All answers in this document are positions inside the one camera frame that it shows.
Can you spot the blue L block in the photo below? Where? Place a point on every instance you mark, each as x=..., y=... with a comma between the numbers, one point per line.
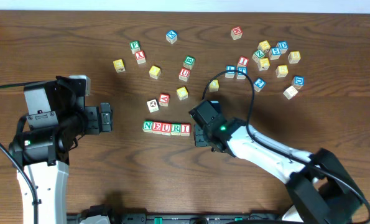
x=230, y=71

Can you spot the green Z block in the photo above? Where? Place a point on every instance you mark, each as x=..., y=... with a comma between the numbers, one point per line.
x=257, y=55

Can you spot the blue 5 block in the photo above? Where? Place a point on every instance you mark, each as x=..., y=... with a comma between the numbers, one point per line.
x=274, y=53

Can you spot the blue 2 block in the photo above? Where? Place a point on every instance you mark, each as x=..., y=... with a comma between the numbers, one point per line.
x=259, y=84

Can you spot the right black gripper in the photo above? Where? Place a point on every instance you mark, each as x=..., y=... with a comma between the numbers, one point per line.
x=199, y=139

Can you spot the blue T block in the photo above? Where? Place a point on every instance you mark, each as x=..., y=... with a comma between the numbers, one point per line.
x=242, y=72

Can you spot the red E block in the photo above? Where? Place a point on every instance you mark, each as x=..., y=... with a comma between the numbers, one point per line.
x=157, y=127

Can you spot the green B block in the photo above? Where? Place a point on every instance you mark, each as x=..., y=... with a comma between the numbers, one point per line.
x=189, y=62

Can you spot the yellow block hammer picture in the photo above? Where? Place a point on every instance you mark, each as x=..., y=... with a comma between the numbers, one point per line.
x=263, y=64

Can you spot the blue d block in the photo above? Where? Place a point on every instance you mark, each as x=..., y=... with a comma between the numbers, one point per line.
x=282, y=46
x=298, y=82

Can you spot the plain wood block red 3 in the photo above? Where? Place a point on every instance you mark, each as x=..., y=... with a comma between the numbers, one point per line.
x=290, y=92

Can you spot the green R block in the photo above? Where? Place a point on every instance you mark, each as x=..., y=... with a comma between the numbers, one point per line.
x=175, y=129

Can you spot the yellow block lower middle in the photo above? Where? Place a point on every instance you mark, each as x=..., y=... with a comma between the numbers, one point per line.
x=154, y=72

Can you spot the red u block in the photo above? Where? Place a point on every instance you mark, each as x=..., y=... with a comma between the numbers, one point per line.
x=184, y=74
x=166, y=129

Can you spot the yellow O block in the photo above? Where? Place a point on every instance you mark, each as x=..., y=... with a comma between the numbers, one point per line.
x=214, y=85

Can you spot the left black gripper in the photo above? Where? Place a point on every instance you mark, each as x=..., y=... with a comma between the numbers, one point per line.
x=104, y=117

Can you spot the yellow 8 block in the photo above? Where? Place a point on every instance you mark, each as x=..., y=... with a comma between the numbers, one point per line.
x=294, y=57

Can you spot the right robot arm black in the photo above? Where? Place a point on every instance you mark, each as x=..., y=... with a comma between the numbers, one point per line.
x=319, y=186

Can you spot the red i block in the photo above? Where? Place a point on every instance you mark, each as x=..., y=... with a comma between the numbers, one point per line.
x=185, y=129
x=243, y=62

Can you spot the yellow S block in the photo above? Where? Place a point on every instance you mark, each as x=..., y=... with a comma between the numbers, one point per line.
x=281, y=71

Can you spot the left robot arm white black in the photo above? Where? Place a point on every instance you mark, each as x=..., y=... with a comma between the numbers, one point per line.
x=57, y=116

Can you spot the yellow block left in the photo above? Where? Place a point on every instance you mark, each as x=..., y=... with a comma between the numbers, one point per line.
x=119, y=66

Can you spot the red H block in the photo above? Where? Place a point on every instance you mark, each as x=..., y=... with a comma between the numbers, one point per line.
x=236, y=33

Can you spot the blue D block lower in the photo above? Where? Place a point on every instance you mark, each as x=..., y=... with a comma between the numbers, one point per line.
x=298, y=82

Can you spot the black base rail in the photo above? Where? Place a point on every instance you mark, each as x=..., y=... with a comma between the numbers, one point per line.
x=105, y=214

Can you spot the green F block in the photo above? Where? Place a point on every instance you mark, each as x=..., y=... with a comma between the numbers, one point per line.
x=135, y=46

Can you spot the green N block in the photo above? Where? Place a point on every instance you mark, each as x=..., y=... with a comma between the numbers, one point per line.
x=147, y=126

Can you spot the yellow block top cluster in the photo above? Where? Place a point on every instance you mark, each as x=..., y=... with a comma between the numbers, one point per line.
x=264, y=46

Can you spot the blue X block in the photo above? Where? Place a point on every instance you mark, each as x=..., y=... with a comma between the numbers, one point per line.
x=171, y=36

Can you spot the red A block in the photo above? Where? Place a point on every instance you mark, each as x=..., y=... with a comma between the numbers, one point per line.
x=164, y=99

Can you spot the blue D block upper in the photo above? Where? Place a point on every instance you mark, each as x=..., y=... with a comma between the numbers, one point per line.
x=282, y=46

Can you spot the red Y block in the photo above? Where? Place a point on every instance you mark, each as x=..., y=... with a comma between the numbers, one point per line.
x=140, y=57

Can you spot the white picture block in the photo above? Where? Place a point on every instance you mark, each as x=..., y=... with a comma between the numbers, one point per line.
x=153, y=105

